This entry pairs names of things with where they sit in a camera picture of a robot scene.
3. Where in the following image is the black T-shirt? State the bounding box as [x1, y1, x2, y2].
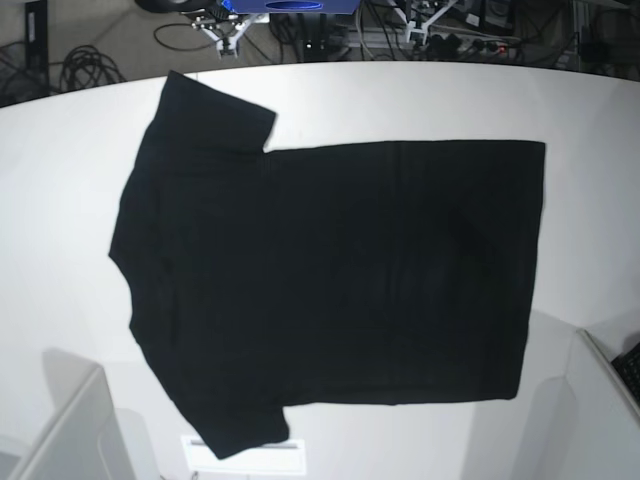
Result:
[109, 73, 546, 459]

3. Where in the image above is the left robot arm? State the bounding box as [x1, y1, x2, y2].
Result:
[401, 0, 458, 45]

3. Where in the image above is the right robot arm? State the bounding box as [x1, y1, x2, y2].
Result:
[190, 10, 270, 58]

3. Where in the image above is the white power strip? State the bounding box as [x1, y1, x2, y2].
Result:
[344, 25, 520, 58]

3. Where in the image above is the blue box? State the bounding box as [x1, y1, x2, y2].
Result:
[220, 0, 360, 15]

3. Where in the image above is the left white partition panel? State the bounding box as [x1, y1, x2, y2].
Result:
[9, 364, 136, 480]

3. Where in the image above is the white partition panel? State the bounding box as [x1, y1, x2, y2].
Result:
[511, 330, 639, 480]
[9, 364, 136, 480]

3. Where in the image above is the right white partition panel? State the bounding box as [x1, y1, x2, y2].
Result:
[511, 330, 639, 480]

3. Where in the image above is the black keyboard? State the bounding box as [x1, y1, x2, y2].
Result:
[612, 344, 640, 402]

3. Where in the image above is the coiled black cable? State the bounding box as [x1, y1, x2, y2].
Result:
[58, 44, 126, 94]

